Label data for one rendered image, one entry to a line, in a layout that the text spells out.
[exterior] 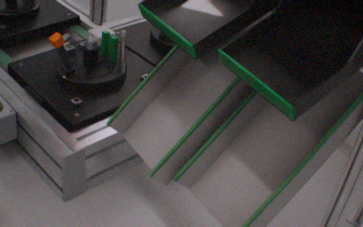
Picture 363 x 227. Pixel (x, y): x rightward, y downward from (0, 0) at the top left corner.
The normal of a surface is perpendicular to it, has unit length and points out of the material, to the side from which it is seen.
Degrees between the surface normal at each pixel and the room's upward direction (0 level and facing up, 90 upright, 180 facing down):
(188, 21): 25
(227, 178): 45
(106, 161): 90
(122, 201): 0
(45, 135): 0
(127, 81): 0
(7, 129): 90
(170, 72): 90
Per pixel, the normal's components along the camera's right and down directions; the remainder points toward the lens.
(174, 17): -0.23, -0.63
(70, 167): 0.69, 0.49
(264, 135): -0.49, -0.40
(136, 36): 0.13, -0.81
